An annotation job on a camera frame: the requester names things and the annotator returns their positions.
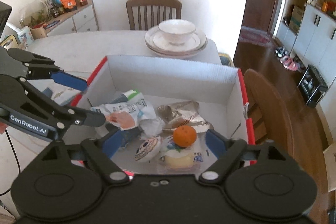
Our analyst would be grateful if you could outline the chicken breast pouch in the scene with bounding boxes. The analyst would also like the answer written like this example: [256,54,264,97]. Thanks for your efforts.
[90,98,157,130]

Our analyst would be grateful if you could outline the orange tangerine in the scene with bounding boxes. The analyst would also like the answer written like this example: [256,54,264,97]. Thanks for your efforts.
[173,126,197,148]

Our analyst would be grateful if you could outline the silver foil snack bag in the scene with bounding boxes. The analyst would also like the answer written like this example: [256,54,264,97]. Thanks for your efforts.
[155,101,214,134]

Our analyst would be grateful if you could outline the blueberry bread package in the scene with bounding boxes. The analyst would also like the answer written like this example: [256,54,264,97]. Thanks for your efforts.
[157,136,204,174]

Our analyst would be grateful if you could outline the white green tissue pack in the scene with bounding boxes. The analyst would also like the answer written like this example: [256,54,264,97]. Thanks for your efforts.
[110,89,141,104]

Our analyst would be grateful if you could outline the red white cardboard box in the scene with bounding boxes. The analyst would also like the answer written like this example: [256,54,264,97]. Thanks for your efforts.
[69,54,257,177]

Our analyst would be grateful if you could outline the white sideboard cabinet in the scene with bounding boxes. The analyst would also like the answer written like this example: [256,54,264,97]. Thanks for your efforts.
[30,0,99,39]

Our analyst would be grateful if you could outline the brown wooden chair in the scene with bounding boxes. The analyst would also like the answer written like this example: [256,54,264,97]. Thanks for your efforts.
[126,0,182,31]

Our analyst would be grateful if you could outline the pink slippers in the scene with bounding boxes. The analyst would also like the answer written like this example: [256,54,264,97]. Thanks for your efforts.
[280,56,301,72]

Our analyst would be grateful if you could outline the black shoe rack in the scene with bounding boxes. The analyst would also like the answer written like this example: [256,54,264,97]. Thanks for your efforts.
[298,65,328,108]

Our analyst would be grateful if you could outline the stacked white plates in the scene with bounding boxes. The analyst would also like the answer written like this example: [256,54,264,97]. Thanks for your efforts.
[145,26,208,59]

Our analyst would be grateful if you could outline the red patterned rug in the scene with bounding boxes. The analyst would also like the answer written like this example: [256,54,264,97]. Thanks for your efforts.
[239,26,274,48]

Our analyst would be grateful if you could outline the white bowl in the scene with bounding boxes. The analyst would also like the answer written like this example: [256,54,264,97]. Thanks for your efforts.
[158,19,196,45]

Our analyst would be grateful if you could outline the grey wall cabinet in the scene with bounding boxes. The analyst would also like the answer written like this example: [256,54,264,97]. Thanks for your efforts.
[274,0,336,122]

